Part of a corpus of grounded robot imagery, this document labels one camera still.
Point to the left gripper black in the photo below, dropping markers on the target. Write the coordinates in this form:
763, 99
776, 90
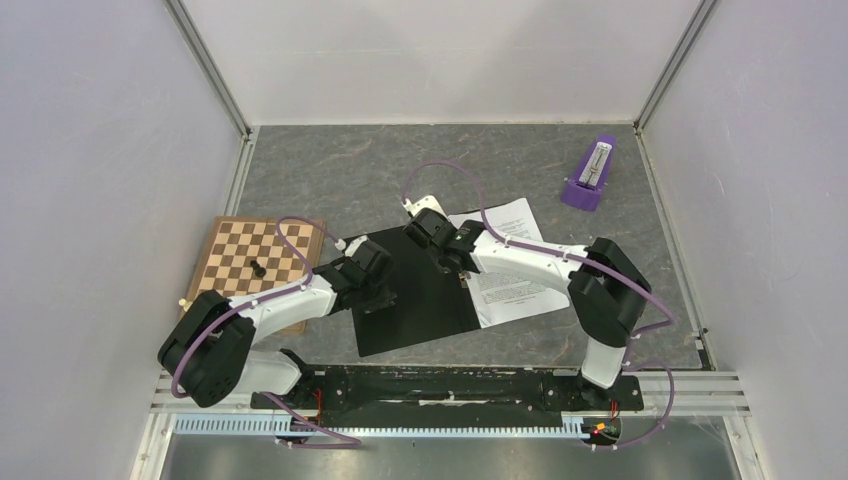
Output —
383, 300

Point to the teal folder black inside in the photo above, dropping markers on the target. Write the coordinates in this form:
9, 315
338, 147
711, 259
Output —
428, 305

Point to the printed paper sheet top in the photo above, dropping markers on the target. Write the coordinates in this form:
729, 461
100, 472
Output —
499, 298

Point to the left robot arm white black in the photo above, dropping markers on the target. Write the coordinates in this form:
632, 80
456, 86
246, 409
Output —
210, 353

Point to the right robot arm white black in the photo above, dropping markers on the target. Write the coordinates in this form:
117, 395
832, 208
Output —
606, 290

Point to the black chess piece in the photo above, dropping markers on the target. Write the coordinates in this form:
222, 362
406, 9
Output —
258, 270

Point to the wooden chessboard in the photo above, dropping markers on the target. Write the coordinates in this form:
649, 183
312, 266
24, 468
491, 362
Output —
231, 244

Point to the purple metronome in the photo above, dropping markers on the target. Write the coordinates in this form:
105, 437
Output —
583, 190

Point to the white chess pawn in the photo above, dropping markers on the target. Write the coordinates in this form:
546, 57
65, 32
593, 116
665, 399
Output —
184, 303

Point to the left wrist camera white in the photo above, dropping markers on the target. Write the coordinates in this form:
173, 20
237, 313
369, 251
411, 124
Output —
349, 247

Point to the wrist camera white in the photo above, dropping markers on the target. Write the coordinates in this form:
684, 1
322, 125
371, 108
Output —
427, 202
349, 247

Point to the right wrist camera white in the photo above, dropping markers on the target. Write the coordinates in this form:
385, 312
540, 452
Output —
427, 202

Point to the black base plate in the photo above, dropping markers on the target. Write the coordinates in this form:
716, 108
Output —
431, 396

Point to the white toothed cable duct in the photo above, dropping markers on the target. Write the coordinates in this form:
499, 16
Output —
283, 425

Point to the aluminium frame rail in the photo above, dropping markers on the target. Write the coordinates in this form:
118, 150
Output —
697, 394

